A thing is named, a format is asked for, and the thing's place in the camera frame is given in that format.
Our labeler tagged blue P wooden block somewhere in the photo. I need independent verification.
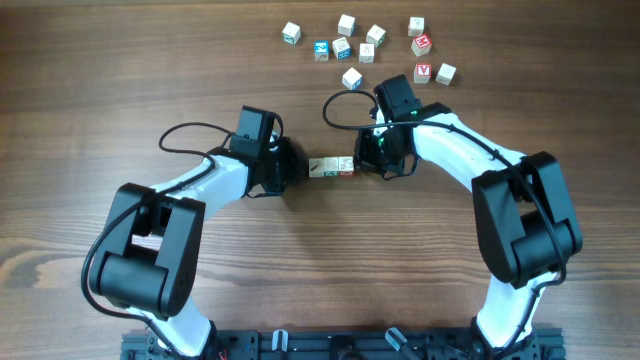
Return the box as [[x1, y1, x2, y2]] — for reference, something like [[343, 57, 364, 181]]
[[342, 68, 363, 90]]

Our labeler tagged green N wooden block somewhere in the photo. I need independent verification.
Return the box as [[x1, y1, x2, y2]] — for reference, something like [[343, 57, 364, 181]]
[[366, 24, 386, 48]]

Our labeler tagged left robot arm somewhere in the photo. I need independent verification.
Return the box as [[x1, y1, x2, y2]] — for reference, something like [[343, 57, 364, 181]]
[[81, 106, 304, 359]]

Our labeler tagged red M wooden block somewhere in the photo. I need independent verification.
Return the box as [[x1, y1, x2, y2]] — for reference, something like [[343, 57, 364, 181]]
[[411, 34, 432, 57]]

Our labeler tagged red A wooden block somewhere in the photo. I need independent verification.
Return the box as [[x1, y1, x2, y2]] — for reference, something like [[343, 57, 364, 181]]
[[413, 63, 432, 84]]

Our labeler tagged blue T wooden block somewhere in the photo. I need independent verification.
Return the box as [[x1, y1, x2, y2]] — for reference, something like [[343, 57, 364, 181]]
[[338, 14, 356, 36]]

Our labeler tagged yellow-sided A wooden block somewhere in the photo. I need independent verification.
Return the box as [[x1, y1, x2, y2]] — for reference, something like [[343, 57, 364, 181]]
[[359, 43, 375, 64]]

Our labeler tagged green-sided corner wooden block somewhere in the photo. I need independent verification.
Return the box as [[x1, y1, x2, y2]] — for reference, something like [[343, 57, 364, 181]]
[[282, 22, 301, 45]]

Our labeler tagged dark blue number block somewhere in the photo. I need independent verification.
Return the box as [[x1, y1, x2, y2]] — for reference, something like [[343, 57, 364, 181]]
[[332, 37, 351, 60]]

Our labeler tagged red-sided number eight block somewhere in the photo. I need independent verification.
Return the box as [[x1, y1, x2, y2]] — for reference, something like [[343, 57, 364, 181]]
[[338, 156, 354, 176]]

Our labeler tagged green V wooden block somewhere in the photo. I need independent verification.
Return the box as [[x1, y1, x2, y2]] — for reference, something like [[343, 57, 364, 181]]
[[323, 157, 340, 177]]

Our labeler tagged number four wooden block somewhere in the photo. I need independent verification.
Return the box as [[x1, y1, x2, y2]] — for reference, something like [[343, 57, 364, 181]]
[[408, 17, 425, 37]]

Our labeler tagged hammer picture wooden block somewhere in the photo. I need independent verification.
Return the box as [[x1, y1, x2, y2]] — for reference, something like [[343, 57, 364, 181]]
[[308, 158, 325, 178]]

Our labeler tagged light blue letter block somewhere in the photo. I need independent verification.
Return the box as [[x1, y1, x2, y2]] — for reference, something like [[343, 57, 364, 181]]
[[314, 40, 330, 61]]

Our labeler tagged yellow-sided far right block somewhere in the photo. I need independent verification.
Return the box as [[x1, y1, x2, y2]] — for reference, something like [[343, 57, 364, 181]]
[[435, 63, 456, 86]]

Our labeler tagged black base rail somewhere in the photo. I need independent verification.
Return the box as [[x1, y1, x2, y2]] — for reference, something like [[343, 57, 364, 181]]
[[120, 327, 567, 360]]

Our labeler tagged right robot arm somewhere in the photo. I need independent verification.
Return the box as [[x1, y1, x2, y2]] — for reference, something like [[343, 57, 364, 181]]
[[356, 75, 583, 359]]

